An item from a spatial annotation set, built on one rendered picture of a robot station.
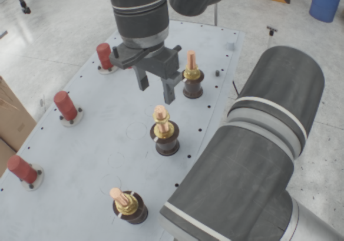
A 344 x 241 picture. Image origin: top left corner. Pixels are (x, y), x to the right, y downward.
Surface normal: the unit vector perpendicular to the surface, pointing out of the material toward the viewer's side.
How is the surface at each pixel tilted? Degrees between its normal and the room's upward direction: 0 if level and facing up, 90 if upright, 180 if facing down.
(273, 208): 26
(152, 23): 90
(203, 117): 0
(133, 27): 90
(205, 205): 16
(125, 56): 0
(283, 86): 10
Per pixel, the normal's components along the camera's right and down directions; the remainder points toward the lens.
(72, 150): -0.09, -0.62
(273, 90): -0.32, -0.56
